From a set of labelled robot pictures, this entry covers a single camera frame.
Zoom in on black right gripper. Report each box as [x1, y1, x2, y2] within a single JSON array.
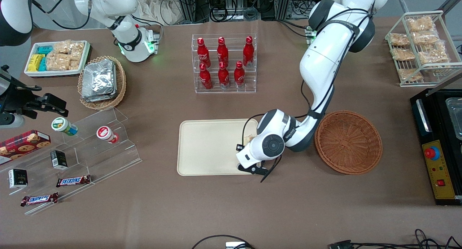
[[0, 84, 69, 117]]

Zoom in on white rectangular snack tray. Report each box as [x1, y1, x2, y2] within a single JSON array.
[[24, 40, 91, 78]]

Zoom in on beige plastic serving tray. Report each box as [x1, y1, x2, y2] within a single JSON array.
[[177, 118, 261, 176]]

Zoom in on oval tan wicker basket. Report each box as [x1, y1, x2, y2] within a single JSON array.
[[78, 56, 127, 110]]

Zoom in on round brown wicker basket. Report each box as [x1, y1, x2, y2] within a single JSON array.
[[314, 110, 383, 175]]

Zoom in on green lid yogurt cup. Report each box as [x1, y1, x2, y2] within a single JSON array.
[[51, 117, 78, 136]]

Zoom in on silver foil packet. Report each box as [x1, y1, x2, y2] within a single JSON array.
[[82, 60, 115, 98], [82, 61, 118, 102]]

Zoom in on yellow snack pack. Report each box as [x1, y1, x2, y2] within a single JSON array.
[[28, 54, 45, 72]]

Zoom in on red cookie box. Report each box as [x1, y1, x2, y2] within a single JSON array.
[[0, 130, 51, 165]]

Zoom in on red lid yogurt cup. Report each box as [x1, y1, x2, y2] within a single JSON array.
[[96, 126, 119, 144]]

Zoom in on clear acrylic step display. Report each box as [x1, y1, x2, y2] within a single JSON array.
[[7, 106, 142, 216]]

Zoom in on brown Snickers bar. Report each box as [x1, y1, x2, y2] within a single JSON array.
[[56, 175, 91, 188], [21, 192, 59, 207]]

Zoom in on clear acrylic bottle rack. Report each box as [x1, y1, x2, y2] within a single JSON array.
[[192, 34, 257, 94]]

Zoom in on small black white carton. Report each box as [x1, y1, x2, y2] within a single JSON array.
[[8, 169, 28, 189]]

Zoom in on red cola bottle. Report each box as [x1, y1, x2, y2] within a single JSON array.
[[199, 63, 213, 90], [243, 36, 254, 67], [217, 37, 229, 65], [197, 38, 211, 67], [218, 61, 230, 89], [234, 61, 245, 88]]

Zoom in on beige cloth bag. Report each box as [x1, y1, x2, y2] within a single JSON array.
[[136, 0, 182, 26]]

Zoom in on clear bagged pastry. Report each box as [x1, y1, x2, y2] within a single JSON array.
[[418, 41, 450, 66], [413, 31, 440, 45], [406, 16, 436, 32], [389, 33, 410, 47], [398, 69, 423, 82], [392, 48, 416, 61]]

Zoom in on black appliance with yellow panel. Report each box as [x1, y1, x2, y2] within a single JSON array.
[[410, 88, 462, 206]]

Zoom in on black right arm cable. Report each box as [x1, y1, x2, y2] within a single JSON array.
[[32, 0, 91, 30]]

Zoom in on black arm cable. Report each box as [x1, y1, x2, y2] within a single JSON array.
[[236, 7, 376, 183], [32, 0, 91, 30]]

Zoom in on black looped cable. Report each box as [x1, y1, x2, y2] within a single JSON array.
[[191, 235, 255, 249]]

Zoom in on black cable with connector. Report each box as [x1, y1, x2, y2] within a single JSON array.
[[328, 229, 462, 249]]

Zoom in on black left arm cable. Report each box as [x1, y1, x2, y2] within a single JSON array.
[[236, 7, 376, 183]]

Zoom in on black cable bundle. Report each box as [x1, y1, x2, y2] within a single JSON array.
[[209, 2, 261, 23]]

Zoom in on silver aluminium frame post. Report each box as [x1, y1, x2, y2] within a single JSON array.
[[176, 0, 197, 24], [275, 0, 292, 21]]

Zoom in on white wire rack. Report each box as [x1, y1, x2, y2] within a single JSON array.
[[385, 10, 462, 87]]

